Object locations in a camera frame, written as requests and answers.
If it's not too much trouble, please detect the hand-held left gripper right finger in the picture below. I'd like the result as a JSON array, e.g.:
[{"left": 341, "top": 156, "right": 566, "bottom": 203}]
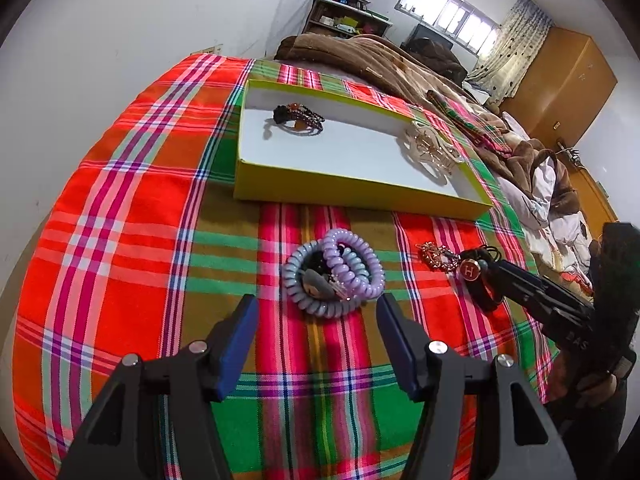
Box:
[{"left": 376, "top": 294, "right": 583, "bottom": 480}]

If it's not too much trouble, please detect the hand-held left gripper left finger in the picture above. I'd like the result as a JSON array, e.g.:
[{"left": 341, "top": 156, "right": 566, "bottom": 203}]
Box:
[{"left": 57, "top": 294, "right": 260, "bottom": 480}]

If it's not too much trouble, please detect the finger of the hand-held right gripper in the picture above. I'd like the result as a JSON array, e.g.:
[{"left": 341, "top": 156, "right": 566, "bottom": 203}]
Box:
[
  {"left": 500, "top": 282, "right": 556, "bottom": 331},
  {"left": 486, "top": 259, "right": 593, "bottom": 318}
]

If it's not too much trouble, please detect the black band hair tie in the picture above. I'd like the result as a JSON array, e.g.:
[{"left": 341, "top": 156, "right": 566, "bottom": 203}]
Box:
[{"left": 462, "top": 275, "right": 503, "bottom": 312}]

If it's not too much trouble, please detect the round gold charm hair tie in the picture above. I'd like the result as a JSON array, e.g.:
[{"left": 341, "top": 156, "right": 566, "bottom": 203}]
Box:
[{"left": 456, "top": 245, "right": 506, "bottom": 281}]

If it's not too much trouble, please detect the purple spiral hair tie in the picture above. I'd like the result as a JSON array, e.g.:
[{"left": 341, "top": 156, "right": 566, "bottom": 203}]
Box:
[{"left": 320, "top": 228, "right": 386, "bottom": 306}]

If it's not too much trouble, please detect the gold rhinestone hair clip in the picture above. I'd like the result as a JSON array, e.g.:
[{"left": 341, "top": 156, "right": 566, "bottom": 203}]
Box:
[{"left": 417, "top": 241, "right": 461, "bottom": 273}]

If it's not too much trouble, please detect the blue spiral hair tie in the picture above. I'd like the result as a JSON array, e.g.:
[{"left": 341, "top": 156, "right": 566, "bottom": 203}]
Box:
[{"left": 281, "top": 241, "right": 361, "bottom": 318}]

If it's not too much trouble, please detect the black ornament hair tie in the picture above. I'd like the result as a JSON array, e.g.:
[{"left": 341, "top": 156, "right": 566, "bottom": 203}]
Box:
[{"left": 300, "top": 250, "right": 351, "bottom": 301}]

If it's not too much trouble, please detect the yellow-green cardboard tray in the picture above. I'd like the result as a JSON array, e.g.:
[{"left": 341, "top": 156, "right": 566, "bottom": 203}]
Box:
[{"left": 234, "top": 79, "right": 493, "bottom": 221}]

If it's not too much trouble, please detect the person's right forearm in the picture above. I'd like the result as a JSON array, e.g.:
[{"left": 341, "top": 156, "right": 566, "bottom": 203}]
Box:
[{"left": 587, "top": 221, "right": 640, "bottom": 376}]

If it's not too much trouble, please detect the person's right hand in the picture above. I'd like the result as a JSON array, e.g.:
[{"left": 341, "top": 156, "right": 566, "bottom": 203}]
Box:
[{"left": 570, "top": 372, "right": 631, "bottom": 411}]

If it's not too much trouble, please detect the white quilt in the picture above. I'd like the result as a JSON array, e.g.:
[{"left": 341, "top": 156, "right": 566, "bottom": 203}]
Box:
[{"left": 492, "top": 155, "right": 596, "bottom": 286}]

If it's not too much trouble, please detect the wooden bedside cabinet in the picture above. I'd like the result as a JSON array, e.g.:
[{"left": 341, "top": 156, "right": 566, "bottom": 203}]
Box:
[{"left": 570, "top": 167, "right": 621, "bottom": 231}]

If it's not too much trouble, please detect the red plaid cloth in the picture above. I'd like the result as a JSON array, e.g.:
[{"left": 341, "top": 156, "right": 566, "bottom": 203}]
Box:
[{"left": 12, "top": 52, "right": 561, "bottom": 480}]

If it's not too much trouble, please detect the clear hair claw clip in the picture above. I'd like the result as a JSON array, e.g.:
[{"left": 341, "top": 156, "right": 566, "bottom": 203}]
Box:
[{"left": 398, "top": 120, "right": 466, "bottom": 181}]

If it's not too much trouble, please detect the folded plaid cloth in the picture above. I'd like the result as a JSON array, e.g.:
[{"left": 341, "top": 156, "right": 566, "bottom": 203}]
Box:
[{"left": 425, "top": 89, "right": 516, "bottom": 156}]

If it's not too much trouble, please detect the wooden wardrobe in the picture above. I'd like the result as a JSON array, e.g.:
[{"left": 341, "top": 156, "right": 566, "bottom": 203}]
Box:
[{"left": 500, "top": 27, "right": 618, "bottom": 148}]

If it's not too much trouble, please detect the dark jacket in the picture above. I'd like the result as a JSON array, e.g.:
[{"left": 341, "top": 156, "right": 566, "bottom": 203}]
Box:
[{"left": 405, "top": 37, "right": 468, "bottom": 83}]

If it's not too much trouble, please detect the spotted curtain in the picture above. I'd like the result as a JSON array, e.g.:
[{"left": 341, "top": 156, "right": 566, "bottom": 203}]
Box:
[{"left": 467, "top": 0, "right": 553, "bottom": 103}]

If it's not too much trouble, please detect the black television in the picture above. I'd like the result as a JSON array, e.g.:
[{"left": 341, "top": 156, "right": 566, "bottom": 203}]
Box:
[{"left": 405, "top": 22, "right": 453, "bottom": 53}]

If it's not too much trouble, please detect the window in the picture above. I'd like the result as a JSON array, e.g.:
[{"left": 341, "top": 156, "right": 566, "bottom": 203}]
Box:
[{"left": 395, "top": 0, "right": 501, "bottom": 56}]

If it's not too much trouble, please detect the brown fleece blanket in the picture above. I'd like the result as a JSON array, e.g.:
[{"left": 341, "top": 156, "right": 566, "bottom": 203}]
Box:
[{"left": 274, "top": 32, "right": 581, "bottom": 211}]

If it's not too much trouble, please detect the wooden shelf unit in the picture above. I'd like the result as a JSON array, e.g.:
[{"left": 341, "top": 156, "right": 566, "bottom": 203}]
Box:
[{"left": 302, "top": 0, "right": 393, "bottom": 41}]

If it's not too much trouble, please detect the brown beaded hair tie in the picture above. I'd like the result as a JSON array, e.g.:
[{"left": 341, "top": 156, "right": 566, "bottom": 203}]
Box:
[{"left": 264, "top": 102, "right": 326, "bottom": 140}]

